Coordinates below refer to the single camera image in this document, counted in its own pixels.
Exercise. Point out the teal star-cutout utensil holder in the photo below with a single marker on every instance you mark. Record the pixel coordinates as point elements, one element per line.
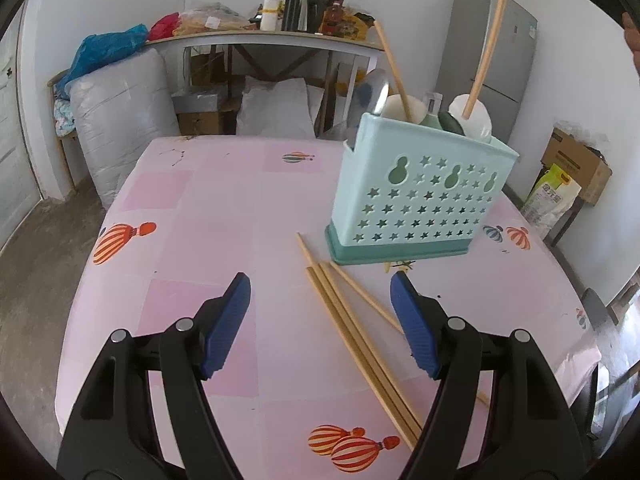
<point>370,150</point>

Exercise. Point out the dark green spoon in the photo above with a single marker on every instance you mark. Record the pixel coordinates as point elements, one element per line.
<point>450,122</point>

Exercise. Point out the blue patterned clothes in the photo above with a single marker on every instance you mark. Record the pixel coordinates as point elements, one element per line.
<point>62,115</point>

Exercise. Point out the open cardboard box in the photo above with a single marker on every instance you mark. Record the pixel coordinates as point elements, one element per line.
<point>570,160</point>

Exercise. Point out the white door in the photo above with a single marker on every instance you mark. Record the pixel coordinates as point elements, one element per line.
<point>15,160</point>

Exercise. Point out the cooking oil bottle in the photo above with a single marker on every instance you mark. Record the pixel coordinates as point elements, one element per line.
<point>333,20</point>

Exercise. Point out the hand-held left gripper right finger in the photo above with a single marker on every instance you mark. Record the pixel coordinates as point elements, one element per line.
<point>415,330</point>

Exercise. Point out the blue plastic bag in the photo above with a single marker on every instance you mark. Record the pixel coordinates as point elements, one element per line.
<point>105,55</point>

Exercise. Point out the pink balloon-print tablecloth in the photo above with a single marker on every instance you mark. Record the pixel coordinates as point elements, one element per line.
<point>225,220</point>

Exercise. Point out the black kettle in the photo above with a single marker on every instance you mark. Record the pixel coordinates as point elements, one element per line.
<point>311,15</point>

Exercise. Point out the pale green spoon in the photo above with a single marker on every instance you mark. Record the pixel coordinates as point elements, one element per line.
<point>430,119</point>

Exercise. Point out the person's right hand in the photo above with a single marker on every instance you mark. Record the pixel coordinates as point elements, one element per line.
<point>634,40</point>

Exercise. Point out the white plastic bottle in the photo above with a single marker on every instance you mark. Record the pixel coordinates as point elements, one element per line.
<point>269,12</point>

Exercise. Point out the white side table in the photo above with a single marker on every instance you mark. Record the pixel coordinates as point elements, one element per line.
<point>280,39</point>

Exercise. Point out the white pillow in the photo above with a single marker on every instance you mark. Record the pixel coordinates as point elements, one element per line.
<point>275,110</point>

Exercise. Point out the plastic-wrapped quilt bundle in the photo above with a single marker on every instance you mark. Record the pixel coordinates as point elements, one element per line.
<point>125,125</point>

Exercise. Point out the yellow-green rice bag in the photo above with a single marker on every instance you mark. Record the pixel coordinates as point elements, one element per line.
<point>550,200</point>

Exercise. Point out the black thermos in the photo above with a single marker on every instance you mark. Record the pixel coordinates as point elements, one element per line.
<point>291,10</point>

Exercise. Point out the brown cardboard box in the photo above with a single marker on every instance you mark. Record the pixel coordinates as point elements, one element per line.
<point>205,122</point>

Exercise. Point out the clear bag of bread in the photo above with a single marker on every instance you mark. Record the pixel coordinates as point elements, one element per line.
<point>215,20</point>

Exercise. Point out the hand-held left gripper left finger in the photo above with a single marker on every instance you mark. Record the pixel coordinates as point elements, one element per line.
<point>225,330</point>

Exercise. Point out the red plastic bag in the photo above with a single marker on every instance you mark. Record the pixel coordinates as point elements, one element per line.
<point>165,25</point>

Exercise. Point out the metal ladle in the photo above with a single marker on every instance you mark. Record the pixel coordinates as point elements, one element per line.
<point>375,95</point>

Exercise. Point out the silver refrigerator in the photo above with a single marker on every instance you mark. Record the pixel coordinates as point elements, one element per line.
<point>480,60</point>

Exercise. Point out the silver wrapped box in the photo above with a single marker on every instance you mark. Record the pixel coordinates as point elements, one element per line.
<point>200,100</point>

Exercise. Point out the yellow plastic bag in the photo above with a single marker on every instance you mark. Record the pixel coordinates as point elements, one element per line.
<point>352,82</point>

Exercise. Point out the small white device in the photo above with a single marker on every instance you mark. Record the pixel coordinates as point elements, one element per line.
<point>432,101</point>

